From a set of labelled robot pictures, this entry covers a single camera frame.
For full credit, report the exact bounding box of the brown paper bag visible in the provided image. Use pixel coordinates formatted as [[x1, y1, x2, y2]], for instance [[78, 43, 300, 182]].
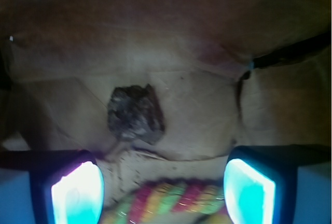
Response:
[[1, 0, 331, 208]]

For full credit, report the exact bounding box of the multicolour rope toy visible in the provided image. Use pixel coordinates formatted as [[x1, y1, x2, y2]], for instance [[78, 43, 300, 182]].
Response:
[[99, 179, 232, 223]]

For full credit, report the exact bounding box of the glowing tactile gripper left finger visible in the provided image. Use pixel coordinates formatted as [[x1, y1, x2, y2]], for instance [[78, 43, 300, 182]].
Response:
[[1, 150, 104, 223]]

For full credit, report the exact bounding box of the dark brown rock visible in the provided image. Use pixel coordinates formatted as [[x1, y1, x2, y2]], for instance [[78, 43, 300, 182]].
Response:
[[107, 84, 165, 145]]

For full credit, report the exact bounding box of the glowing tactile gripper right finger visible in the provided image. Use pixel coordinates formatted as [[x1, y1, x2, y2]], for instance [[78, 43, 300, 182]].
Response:
[[223, 145, 331, 223]]

